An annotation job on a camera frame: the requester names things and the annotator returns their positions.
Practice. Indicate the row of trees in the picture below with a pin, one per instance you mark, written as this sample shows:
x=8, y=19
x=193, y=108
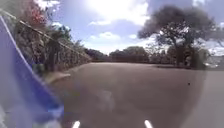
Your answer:
x=128, y=55

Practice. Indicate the grey asphalt road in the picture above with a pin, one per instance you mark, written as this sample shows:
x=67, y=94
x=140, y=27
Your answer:
x=133, y=93

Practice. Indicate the dry dirt verge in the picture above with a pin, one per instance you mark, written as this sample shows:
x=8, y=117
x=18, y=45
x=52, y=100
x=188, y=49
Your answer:
x=55, y=77

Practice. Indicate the robot's own part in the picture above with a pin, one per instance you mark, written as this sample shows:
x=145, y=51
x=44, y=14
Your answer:
x=148, y=124
x=76, y=124

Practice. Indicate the large spreading tree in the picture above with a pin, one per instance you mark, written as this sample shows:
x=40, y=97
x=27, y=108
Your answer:
x=181, y=30

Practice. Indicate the rough stone wall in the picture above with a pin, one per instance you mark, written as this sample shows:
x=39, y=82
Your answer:
x=43, y=53

